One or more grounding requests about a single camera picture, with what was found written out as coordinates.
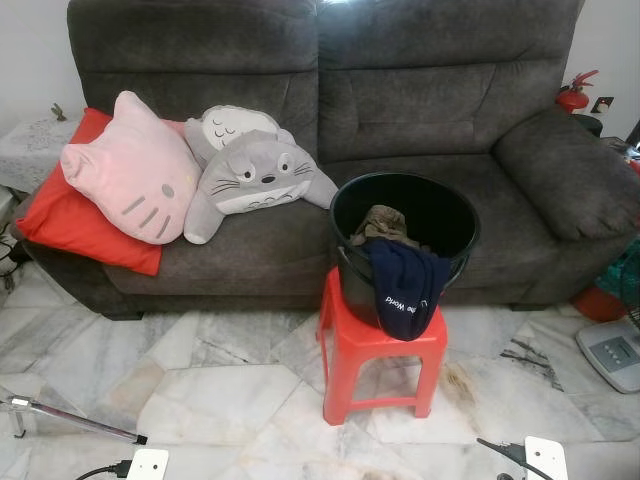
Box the navy shirt with red trim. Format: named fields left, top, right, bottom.
left=364, top=238, right=454, bottom=344

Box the teal plastic bag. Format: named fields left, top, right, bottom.
left=594, top=238, right=640, bottom=301

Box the orange plastic basin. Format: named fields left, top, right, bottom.
left=571, top=285, right=631, bottom=324

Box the white floor fan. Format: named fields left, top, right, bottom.
left=574, top=318, right=640, bottom=395

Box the red fire extinguisher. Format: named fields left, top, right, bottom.
left=555, top=69, right=601, bottom=114

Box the black plastic bucket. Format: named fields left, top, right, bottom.
left=329, top=172, right=482, bottom=323

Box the dark grey fabric sofa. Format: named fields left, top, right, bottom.
left=8, top=0, right=640, bottom=323

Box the brown garment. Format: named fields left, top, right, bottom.
left=349, top=204, right=422, bottom=251

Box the red plastic stool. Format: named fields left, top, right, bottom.
left=316, top=265, right=450, bottom=428

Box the grey Totoro plush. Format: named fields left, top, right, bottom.
left=183, top=130, right=340, bottom=247

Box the grey sleeping Totoro cushion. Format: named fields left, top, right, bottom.
left=184, top=105, right=297, bottom=169

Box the pink cat face pillow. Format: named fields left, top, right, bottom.
left=59, top=90, right=203, bottom=247

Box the red cushion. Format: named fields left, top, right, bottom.
left=14, top=106, right=167, bottom=277

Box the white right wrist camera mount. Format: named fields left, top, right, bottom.
left=524, top=434, right=570, bottom=480

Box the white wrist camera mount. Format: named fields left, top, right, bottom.
left=524, top=434, right=570, bottom=480
left=125, top=447, right=171, bottom=480

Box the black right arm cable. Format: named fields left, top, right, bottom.
left=476, top=436, right=531, bottom=480

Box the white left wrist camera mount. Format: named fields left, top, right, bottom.
left=125, top=447, right=171, bottom=480

